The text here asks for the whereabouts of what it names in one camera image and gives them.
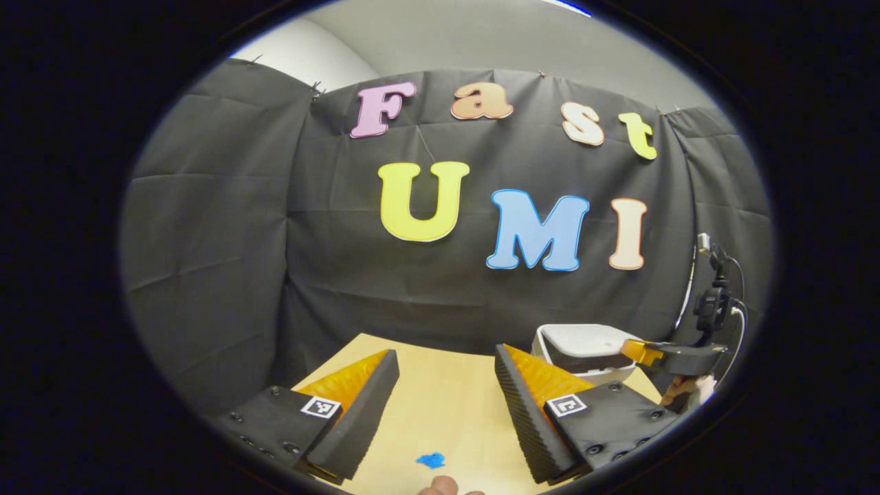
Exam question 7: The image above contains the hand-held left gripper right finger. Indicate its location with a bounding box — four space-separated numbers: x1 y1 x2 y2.
494 344 683 485

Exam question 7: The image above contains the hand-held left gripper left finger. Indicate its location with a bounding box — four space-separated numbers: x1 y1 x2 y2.
219 349 401 482

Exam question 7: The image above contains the white desktop garbage bin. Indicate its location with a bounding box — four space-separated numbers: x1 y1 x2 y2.
533 323 647 386

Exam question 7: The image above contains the wooden desktop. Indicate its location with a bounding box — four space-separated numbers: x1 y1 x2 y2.
292 333 664 495

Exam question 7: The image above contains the black backdrop cloth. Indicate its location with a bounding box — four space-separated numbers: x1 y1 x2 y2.
120 58 774 420

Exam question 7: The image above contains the ceiling light panel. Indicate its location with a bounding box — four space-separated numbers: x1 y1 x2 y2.
543 0 593 18

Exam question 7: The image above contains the white cable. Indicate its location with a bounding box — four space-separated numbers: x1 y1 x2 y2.
676 246 696 332

